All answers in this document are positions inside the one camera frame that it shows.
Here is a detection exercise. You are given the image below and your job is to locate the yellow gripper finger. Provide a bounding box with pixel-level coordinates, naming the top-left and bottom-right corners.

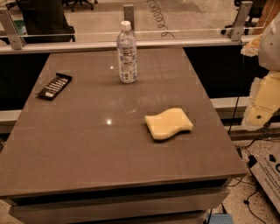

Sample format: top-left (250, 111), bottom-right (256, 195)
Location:
top-left (241, 35), bottom-right (262, 57)
top-left (241, 72), bottom-right (280, 128)

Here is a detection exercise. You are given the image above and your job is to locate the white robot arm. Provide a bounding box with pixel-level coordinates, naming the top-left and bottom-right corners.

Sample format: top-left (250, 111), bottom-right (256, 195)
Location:
top-left (241, 12), bottom-right (280, 131)

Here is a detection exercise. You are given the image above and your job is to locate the yellow wavy sponge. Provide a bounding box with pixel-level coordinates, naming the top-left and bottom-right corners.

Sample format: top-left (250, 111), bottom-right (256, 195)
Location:
top-left (145, 108), bottom-right (193, 140)

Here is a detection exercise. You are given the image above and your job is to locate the clear plastic water bottle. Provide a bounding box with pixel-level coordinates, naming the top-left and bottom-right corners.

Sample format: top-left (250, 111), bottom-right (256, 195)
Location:
top-left (116, 21), bottom-right (137, 83)

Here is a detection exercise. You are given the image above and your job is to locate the white labelled box on floor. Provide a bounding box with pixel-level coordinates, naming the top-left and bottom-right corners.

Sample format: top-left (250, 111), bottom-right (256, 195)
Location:
top-left (250, 146), bottom-right (280, 213)

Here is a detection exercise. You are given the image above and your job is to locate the grey table drawer unit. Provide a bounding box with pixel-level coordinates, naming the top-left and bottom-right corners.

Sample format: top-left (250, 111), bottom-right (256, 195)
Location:
top-left (9, 185), bottom-right (229, 224)

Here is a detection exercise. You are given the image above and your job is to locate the blue box under table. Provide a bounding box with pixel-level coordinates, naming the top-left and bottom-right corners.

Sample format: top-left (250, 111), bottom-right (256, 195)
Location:
top-left (206, 213), bottom-right (234, 224)

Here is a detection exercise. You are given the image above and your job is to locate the black snack bar wrapper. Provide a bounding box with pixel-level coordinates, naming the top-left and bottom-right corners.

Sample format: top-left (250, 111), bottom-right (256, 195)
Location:
top-left (37, 73), bottom-right (72, 101)

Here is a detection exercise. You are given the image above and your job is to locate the black office chair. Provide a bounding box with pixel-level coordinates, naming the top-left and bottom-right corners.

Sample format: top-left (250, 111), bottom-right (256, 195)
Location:
top-left (17, 0), bottom-right (75, 44)

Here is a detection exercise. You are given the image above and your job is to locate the glass barrier panel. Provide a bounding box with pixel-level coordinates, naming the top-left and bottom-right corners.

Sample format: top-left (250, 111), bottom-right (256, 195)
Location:
top-left (1, 0), bottom-right (279, 51)

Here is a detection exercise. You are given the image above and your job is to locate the right metal bracket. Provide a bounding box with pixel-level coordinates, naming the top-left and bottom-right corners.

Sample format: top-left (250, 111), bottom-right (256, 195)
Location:
top-left (229, 1), bottom-right (253, 41)

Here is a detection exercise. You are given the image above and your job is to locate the metal bracket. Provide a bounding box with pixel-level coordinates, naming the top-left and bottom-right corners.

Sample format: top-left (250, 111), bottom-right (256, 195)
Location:
top-left (229, 1), bottom-right (253, 41)
top-left (123, 4), bottom-right (135, 31)
top-left (0, 8), bottom-right (25, 50)

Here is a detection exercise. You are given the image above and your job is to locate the black floor cable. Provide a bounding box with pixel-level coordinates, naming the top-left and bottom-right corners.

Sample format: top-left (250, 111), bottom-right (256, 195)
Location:
top-left (227, 43), bottom-right (280, 224)

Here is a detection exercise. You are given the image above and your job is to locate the coiled black cable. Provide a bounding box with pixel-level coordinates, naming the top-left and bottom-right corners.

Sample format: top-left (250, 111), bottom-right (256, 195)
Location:
top-left (146, 0), bottom-right (176, 39)

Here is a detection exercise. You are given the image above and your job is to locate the middle metal bracket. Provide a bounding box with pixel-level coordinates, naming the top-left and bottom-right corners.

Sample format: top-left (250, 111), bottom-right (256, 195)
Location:
top-left (123, 4), bottom-right (135, 31)

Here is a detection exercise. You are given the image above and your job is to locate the left metal bracket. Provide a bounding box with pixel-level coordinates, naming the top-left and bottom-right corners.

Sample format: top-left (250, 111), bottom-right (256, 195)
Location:
top-left (0, 8), bottom-right (25, 50)

